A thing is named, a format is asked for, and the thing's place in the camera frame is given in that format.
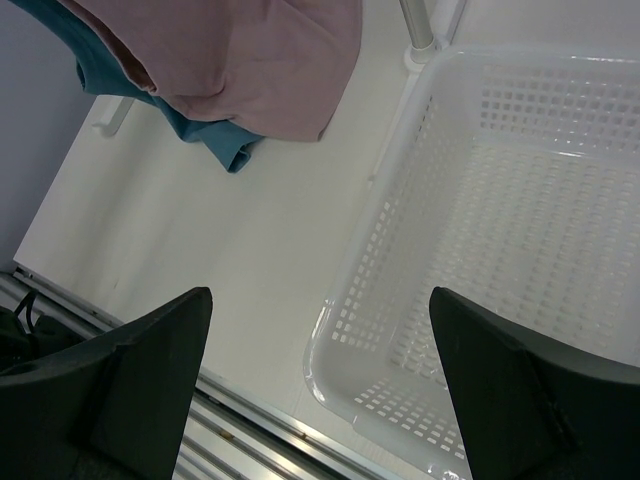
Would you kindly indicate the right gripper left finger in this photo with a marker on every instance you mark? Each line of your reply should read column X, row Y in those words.
column 111, row 407

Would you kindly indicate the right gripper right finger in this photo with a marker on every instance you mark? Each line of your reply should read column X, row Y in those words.
column 529, row 406

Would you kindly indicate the pink tank top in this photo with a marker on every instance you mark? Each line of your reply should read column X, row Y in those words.
column 276, row 68

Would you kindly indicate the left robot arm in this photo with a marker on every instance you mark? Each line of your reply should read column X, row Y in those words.
column 24, row 339

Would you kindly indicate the blue tank top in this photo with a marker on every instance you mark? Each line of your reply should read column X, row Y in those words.
column 100, row 73

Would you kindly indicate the white plastic basket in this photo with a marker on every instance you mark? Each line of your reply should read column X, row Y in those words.
column 512, row 178

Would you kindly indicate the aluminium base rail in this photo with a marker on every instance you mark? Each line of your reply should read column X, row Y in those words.
column 223, row 437

